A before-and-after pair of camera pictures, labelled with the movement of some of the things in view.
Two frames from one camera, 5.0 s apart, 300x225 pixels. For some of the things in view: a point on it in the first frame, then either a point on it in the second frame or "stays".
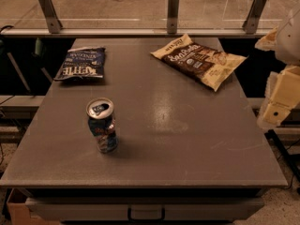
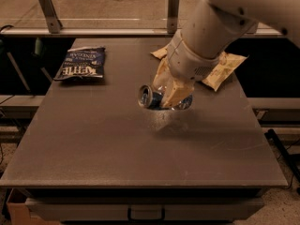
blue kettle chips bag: [82, 62] stays
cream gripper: [290, 44] -> [187, 63]
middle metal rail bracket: [172, 11] stays
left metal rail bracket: [52, 19] stays
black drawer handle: [163, 212] stays
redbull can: [101, 123] -> [154, 100]
